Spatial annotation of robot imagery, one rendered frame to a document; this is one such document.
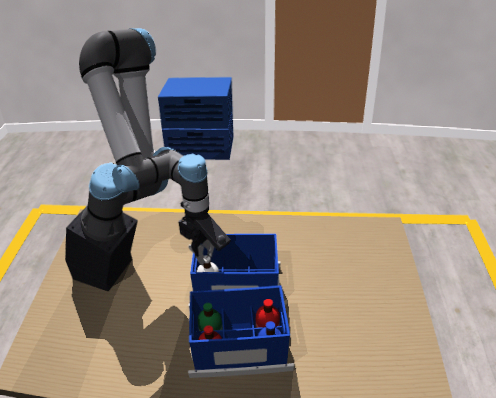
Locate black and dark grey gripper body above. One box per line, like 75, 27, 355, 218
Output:
178, 207, 209, 244

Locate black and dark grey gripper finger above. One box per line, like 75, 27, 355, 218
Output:
188, 237, 205, 266
202, 239, 214, 258

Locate red bottle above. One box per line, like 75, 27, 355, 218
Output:
198, 326, 222, 340
256, 299, 280, 328

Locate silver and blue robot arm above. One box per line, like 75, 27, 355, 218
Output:
79, 28, 210, 242

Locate blue crate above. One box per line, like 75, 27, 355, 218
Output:
190, 234, 279, 291
189, 286, 290, 370

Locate green bottle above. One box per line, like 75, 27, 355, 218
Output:
197, 303, 223, 331

